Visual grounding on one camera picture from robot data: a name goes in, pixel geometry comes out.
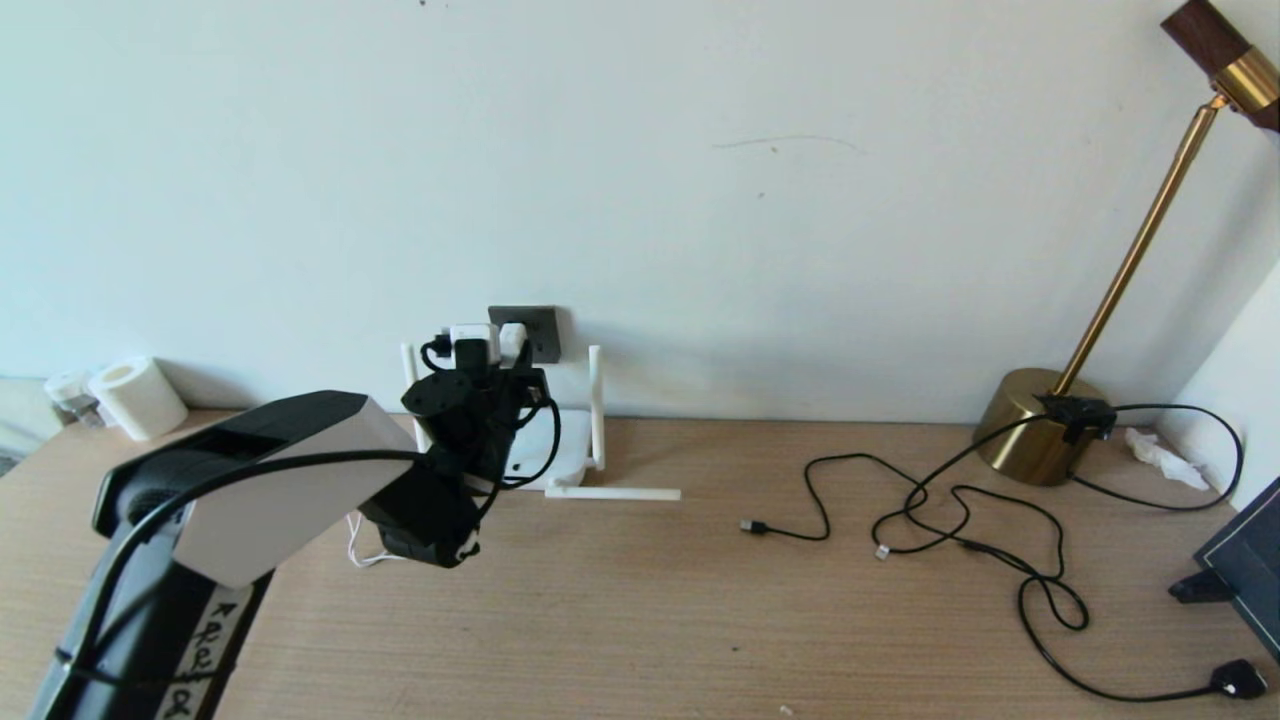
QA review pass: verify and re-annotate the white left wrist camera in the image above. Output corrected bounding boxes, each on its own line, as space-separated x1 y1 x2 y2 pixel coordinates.
450 323 503 373

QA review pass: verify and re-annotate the thin white adapter cable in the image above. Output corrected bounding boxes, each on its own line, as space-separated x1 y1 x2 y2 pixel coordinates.
347 512 406 569

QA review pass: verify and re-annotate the white router with four antennas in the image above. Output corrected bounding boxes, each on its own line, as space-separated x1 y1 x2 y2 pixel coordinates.
400 345 683 502

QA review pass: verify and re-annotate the dark teal patterned board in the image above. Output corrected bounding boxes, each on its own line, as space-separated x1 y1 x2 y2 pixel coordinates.
1195 478 1280 661

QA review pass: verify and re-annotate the grey wall socket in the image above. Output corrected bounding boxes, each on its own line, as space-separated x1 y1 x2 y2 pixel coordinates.
488 306 562 365

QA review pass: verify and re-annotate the small clear jar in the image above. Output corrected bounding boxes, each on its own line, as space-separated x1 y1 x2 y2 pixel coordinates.
45 372 101 429

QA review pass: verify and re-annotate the brass desk lamp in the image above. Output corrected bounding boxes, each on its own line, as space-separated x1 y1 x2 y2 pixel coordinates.
975 0 1280 488

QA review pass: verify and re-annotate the thin black USB cable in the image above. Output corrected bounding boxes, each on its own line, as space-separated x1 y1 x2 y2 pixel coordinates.
742 455 1063 583

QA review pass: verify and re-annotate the black lamp power cable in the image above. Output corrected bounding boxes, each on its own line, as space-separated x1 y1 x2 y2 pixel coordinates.
870 404 1267 701

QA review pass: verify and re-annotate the black clip stand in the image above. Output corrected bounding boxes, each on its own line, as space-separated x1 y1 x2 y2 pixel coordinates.
1168 570 1236 604

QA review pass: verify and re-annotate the white toilet paper roll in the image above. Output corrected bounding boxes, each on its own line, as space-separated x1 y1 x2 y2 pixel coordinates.
88 357 189 441

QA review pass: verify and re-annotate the crumpled white tissue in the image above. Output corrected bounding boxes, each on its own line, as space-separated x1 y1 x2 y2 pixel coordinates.
1125 428 1209 491

